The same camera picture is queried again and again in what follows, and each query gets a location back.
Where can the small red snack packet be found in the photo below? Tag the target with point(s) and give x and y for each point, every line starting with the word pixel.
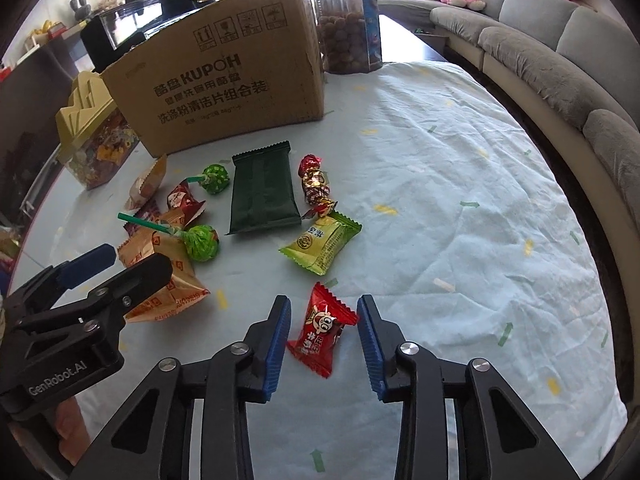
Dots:
pixel 182 202

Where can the yellow-lidded clear snack container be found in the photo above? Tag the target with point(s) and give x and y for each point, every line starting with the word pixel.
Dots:
pixel 82 115

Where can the yellow-green snack packet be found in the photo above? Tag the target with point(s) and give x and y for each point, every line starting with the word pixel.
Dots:
pixel 320 245

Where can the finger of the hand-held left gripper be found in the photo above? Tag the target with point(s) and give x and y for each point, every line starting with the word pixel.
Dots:
pixel 87 262
pixel 140 277

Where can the grey rabbit figure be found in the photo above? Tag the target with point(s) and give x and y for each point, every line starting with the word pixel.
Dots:
pixel 81 10

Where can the beige snack packet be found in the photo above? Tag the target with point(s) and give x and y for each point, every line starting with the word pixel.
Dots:
pixel 145 185

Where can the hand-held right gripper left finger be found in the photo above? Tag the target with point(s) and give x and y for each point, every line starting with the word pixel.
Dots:
pixel 277 345

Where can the brown cardboard box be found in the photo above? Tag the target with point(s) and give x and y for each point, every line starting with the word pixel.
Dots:
pixel 210 75

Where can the dark wooden sideboard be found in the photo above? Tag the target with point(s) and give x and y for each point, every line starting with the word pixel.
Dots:
pixel 35 100

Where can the small green lollipop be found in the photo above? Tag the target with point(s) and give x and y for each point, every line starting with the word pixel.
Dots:
pixel 216 178

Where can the clear jar of brown balls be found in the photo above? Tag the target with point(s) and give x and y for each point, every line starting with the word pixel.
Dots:
pixel 340 35

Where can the red gold foil candy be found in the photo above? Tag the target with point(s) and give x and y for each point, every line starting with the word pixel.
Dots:
pixel 315 182

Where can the person's left hand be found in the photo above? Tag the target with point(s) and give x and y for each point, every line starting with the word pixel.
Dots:
pixel 70 430

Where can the red candy packet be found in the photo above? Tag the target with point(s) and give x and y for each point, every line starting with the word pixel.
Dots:
pixel 320 330

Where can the orange gold snack packet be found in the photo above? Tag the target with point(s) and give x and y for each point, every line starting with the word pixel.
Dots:
pixel 185 292

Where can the grey curved sofa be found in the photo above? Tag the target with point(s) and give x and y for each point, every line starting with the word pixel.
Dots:
pixel 540 50

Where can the black glossy piano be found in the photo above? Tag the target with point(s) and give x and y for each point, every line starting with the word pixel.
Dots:
pixel 115 30

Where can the large green lollipop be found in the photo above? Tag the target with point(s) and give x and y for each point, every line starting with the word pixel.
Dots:
pixel 200 244

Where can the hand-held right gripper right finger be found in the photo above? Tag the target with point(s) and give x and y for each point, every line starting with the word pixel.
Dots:
pixel 370 345

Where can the dark green snack packet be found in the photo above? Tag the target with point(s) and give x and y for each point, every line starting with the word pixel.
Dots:
pixel 262 190

